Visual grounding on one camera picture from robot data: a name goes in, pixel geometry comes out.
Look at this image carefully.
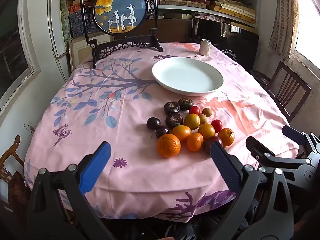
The mandarin with stem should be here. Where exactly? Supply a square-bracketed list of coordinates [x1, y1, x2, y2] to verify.
[217, 128, 235, 147]

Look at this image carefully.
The dark red plum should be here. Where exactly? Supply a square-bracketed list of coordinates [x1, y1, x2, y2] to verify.
[203, 136, 223, 155]

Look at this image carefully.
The red cherry tomato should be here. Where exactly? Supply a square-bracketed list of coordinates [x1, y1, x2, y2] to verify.
[211, 119, 223, 133]
[188, 106, 201, 115]

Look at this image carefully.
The small mandarin orange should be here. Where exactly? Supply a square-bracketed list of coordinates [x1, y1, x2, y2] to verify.
[186, 133, 204, 152]

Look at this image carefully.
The yellow orange round fruit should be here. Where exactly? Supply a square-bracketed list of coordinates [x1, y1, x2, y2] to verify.
[198, 123, 216, 140]

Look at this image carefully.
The tan longan fruit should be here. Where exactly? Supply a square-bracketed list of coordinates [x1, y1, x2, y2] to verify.
[202, 108, 213, 117]
[199, 114, 207, 125]

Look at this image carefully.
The smooth orange fruit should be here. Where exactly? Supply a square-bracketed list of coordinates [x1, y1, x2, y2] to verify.
[172, 125, 191, 142]

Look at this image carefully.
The greenish yellow round fruit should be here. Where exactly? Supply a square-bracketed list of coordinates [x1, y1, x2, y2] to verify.
[183, 113, 200, 131]

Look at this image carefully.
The large bumpy orange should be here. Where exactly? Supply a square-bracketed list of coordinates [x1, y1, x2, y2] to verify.
[156, 134, 181, 158]

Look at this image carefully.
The dark cherry with stem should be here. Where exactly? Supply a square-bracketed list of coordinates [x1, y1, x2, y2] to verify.
[146, 117, 161, 133]

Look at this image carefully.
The dark wooden chair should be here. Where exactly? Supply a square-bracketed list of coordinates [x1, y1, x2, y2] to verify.
[266, 62, 311, 122]

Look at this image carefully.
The round black stool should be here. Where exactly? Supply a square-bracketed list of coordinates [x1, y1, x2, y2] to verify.
[249, 70, 271, 88]

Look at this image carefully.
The carved wooden chair left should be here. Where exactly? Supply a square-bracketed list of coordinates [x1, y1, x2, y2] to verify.
[0, 134, 32, 213]

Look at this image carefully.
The pink printed tablecloth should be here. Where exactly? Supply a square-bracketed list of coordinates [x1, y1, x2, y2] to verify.
[24, 43, 298, 222]

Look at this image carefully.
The beige window curtain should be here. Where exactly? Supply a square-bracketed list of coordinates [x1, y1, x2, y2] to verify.
[269, 0, 299, 61]

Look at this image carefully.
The white oval plate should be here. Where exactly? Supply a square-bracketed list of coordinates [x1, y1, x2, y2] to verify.
[152, 57, 224, 96]

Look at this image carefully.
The white beverage can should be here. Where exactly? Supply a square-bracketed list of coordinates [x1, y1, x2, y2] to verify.
[199, 39, 212, 56]

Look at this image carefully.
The round deer screen ornament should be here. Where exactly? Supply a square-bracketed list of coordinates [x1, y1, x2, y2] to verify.
[80, 0, 163, 69]

